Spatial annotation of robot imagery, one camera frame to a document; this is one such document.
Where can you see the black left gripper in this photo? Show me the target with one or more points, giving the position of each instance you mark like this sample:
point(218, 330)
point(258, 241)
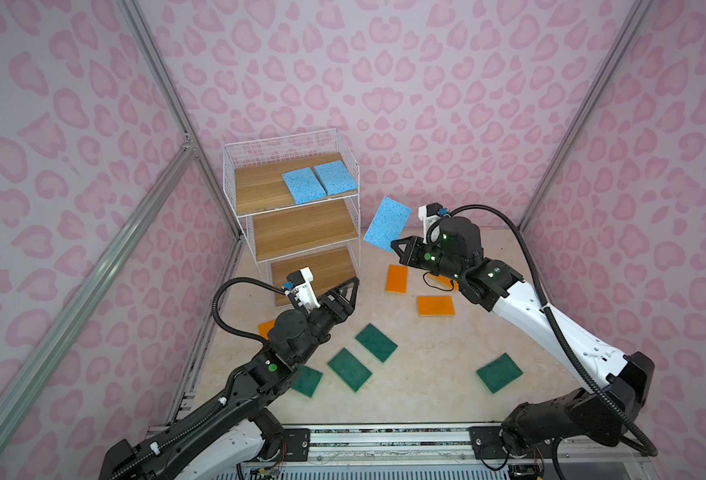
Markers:
point(340, 308)

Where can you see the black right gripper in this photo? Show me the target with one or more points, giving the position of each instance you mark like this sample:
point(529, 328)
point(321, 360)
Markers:
point(411, 256)

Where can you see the blue sponge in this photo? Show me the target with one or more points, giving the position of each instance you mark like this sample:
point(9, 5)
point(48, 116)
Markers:
point(335, 178)
point(304, 186)
point(388, 223)

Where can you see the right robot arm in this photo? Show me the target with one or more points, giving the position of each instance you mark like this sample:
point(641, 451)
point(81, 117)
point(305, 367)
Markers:
point(614, 385)

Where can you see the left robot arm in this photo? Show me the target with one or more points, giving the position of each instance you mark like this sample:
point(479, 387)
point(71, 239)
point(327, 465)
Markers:
point(235, 425)

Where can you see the orange sponge near shelf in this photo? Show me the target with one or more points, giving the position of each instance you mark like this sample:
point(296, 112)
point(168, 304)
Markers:
point(397, 279)

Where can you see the orange sponge far right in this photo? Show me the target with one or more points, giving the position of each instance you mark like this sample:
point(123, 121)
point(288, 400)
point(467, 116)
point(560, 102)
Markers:
point(443, 283)

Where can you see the orange sponge centre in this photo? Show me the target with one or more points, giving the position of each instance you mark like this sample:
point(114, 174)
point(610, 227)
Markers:
point(435, 306)

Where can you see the green scouring pad upper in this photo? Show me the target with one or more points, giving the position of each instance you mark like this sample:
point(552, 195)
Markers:
point(376, 343)

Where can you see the green scouring pad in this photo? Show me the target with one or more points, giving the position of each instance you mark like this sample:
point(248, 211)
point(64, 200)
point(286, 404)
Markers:
point(307, 381)
point(376, 343)
point(349, 369)
point(499, 373)

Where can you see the green scouring pad middle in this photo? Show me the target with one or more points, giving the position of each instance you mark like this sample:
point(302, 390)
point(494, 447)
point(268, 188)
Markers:
point(349, 369)

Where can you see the orange sponge far left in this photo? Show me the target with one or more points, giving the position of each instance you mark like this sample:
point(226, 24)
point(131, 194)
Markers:
point(265, 328)

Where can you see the green scouring pad left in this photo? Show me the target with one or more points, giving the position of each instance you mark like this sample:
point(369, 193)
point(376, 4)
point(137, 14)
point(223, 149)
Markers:
point(307, 381)

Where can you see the green scouring pad right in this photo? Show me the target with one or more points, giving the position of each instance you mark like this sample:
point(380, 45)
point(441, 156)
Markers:
point(499, 373)

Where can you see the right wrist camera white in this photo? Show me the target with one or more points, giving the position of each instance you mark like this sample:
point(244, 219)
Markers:
point(430, 213)

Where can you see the white wire three-tier shelf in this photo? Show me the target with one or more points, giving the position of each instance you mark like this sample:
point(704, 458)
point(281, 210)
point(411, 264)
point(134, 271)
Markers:
point(283, 235)

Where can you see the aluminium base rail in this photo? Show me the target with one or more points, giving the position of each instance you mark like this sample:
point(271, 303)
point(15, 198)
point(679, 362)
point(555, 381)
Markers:
point(406, 451)

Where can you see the aluminium frame right corner post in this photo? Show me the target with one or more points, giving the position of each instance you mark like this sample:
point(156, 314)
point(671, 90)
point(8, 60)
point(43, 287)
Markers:
point(633, 26)

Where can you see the aluminium frame corner post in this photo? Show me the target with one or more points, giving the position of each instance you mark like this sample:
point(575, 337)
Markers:
point(633, 26)
point(136, 22)

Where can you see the aluminium frame left corner post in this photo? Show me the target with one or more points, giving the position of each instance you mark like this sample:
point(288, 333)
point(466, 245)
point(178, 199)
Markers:
point(136, 22)

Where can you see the aluminium diagonal frame bar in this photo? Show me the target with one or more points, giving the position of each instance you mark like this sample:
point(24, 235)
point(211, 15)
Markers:
point(31, 379)

